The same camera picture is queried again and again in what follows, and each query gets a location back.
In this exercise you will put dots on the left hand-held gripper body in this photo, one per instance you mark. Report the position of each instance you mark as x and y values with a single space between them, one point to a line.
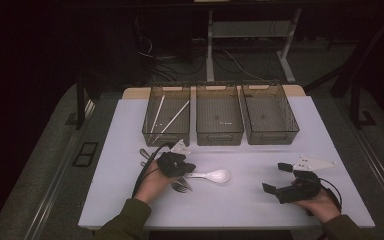
173 164

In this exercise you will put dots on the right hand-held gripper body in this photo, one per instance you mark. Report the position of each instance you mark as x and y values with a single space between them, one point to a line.
301 190

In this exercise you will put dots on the smoky transparent plastic bin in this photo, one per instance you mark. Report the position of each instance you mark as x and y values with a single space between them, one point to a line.
218 138
273 136
180 136

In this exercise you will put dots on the white ceramic spoon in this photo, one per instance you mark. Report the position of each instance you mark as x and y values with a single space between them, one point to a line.
218 176

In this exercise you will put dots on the white chopstick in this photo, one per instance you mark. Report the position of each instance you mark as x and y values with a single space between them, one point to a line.
175 116
158 113

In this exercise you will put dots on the person's right hand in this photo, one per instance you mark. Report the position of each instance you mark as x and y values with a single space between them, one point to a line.
323 206

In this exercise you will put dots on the person's left hand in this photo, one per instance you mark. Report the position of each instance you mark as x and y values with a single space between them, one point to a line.
153 186

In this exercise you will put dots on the wooden table board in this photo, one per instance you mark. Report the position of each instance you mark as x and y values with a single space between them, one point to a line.
133 93

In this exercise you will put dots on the black metal stand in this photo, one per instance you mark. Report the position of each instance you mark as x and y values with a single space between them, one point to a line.
356 106

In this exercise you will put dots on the white metal desk frame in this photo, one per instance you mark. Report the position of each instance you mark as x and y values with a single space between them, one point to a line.
210 50

